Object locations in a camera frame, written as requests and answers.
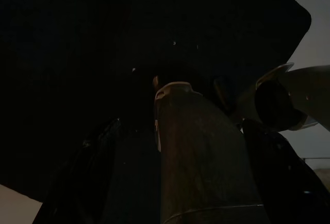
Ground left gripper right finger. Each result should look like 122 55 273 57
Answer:
241 119 330 224

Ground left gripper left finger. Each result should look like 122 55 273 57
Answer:
32 117 122 224

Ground purple drink can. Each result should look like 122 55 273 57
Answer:
152 75 270 224

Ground black kitchen floor mat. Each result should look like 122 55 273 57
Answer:
0 0 312 204

